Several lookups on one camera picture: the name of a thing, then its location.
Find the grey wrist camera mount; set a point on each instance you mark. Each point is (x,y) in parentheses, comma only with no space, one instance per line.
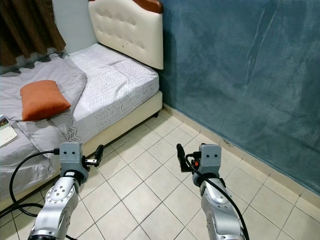
(70,154)
(211,157)

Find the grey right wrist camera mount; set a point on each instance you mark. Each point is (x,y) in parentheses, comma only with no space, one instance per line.
(211,157)

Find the cream tufted headboard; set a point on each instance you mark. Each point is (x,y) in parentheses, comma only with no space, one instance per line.
(127,32)

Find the white book with photo cover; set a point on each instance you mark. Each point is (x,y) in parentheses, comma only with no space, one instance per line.
(6,132)

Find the orange pillow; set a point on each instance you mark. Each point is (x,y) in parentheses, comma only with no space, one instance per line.
(44,101)

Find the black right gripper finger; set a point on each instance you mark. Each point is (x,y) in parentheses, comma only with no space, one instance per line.
(181,156)

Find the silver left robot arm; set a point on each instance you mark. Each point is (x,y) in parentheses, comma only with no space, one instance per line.
(52,205)

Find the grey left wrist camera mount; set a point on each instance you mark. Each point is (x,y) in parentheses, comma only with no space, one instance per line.
(70,154)

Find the brown curtain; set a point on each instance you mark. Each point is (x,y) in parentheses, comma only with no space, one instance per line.
(30,27)

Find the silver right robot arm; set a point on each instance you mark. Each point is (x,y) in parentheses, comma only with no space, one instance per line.
(220,210)

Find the white patterned mattress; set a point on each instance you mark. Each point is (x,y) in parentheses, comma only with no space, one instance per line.
(120,80)

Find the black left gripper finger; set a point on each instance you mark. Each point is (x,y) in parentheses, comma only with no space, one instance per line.
(99,153)

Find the grey blanket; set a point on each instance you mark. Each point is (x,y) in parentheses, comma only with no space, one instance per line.
(40,67)

